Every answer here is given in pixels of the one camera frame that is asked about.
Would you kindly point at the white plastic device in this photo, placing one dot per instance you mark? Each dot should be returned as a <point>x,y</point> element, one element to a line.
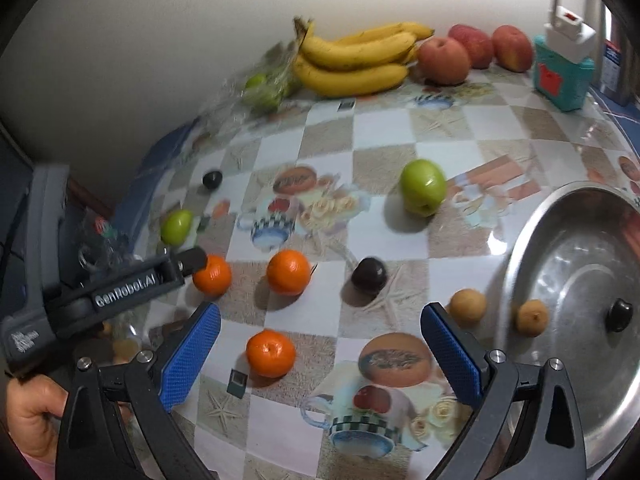
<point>570,37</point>

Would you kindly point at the person's left hand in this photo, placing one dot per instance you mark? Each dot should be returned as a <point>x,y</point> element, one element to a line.
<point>30,410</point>

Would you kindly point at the red apple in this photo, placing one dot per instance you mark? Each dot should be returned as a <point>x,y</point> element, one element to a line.
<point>475,42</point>
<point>512,49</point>
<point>444,60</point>

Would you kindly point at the large green jujube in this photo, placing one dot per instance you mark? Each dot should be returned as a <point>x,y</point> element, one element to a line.
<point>422,187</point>

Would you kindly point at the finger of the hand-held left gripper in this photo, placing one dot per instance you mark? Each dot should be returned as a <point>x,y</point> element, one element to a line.
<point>192,261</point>

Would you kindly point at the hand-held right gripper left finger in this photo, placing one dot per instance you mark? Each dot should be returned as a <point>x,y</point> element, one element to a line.
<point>190,360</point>

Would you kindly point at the yellow banana bunch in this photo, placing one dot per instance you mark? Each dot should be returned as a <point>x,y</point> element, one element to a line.
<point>350,80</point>

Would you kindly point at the small green jujube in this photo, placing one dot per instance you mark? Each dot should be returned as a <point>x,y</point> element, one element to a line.
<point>176,226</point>

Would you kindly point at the clear plastic packaging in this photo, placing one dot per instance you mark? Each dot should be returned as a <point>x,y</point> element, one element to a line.
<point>102,240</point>

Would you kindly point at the dark cherry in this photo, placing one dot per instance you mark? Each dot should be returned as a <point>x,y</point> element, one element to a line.
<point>620,315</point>
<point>212,179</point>
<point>368,274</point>

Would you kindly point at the teal toy box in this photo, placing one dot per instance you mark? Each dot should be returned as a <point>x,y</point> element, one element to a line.
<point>555,80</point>

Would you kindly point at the steel thermos bottle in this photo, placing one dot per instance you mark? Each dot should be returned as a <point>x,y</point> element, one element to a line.
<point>617,70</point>

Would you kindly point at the printed checkered tablecloth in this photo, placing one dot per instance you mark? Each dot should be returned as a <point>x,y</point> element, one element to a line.
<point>380,135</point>

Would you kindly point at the plastic bag of green jujubes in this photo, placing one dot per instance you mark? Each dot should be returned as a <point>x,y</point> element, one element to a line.
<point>262,92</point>

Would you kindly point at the round steel basin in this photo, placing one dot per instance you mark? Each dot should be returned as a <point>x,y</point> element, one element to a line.
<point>565,280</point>

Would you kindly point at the orange tangerine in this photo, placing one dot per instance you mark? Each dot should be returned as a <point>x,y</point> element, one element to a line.
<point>288,272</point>
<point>270,353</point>
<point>215,276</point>

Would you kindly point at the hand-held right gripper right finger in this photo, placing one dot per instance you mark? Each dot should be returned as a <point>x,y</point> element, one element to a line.
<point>450,355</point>

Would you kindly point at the brown longan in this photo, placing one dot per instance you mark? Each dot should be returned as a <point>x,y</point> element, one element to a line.
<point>531,317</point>
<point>467,305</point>

